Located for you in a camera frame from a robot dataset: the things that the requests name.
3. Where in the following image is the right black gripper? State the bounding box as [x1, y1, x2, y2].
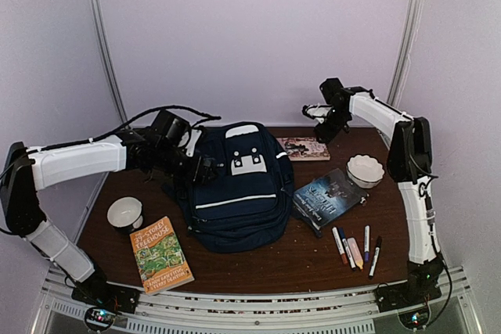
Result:
[315, 107, 349, 143]

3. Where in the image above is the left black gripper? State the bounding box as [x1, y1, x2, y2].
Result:
[154, 145, 219, 186]

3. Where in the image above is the pink illustrated paperback book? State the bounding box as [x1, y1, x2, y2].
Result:
[277, 137, 330, 162]

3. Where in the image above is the navy blue student backpack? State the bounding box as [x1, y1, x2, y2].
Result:
[161, 122, 294, 253]

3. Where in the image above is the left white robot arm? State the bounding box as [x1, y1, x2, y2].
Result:
[1, 126, 216, 306]

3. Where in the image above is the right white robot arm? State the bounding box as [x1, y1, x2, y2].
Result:
[302, 79, 444, 311]

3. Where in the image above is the white scalloped ceramic bowl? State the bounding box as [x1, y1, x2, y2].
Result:
[347, 155, 384, 189]

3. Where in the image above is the dark blue Wuthering Heights book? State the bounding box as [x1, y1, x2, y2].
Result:
[293, 169, 368, 230]

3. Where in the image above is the white cup with black base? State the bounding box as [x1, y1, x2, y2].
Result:
[106, 196, 144, 235]

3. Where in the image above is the orange Treehouse paperback book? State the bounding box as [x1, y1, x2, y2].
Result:
[130, 217, 194, 295]

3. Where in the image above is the brown capped white marker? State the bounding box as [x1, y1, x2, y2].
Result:
[332, 227, 348, 264]

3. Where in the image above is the blue capped white marker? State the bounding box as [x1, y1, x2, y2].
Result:
[338, 227, 357, 271]

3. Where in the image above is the purple capped white marker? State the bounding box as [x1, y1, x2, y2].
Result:
[363, 225, 370, 263]

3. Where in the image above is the pink and yellow highlighter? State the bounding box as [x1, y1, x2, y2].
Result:
[347, 237, 364, 270]

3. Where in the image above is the black marker pen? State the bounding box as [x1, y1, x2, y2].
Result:
[368, 236, 382, 279]

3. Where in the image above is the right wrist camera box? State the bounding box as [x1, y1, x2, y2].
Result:
[319, 77, 344, 106]

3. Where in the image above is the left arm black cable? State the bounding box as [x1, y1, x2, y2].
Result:
[88, 105, 222, 142]

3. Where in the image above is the right aluminium frame post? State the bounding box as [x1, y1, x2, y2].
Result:
[387, 0, 423, 106]

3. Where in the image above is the aluminium frame post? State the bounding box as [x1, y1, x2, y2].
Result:
[387, 0, 423, 106]
[89, 0, 128, 122]

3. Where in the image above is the front aluminium rail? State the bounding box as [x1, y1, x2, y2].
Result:
[31, 265, 485, 334]

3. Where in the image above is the left aluminium frame post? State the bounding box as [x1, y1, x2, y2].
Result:
[89, 0, 128, 122]

